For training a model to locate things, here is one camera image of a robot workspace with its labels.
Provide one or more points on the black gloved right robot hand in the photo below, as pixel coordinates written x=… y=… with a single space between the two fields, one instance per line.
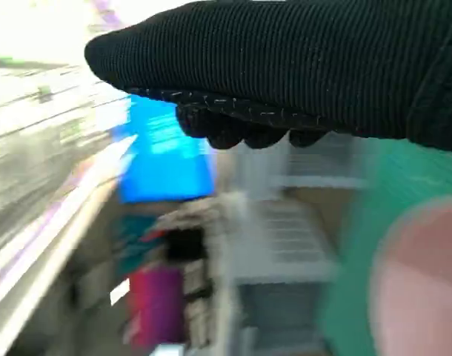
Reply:
x=285 y=66

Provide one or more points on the pink bowl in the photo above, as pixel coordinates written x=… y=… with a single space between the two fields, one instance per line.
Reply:
x=422 y=282

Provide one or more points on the narrow white mesh cabinet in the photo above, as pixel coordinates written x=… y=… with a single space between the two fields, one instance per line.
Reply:
x=322 y=170

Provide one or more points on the blue screen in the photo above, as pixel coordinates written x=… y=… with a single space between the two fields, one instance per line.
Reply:
x=166 y=170

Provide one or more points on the green cutting mat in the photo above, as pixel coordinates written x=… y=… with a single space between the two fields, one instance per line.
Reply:
x=359 y=237

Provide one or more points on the wide white mesh cabinet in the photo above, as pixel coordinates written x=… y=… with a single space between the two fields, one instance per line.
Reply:
x=285 y=259

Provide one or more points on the teal box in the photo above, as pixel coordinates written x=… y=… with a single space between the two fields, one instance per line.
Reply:
x=131 y=244

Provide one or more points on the magenta box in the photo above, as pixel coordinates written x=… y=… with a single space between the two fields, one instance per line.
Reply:
x=155 y=308

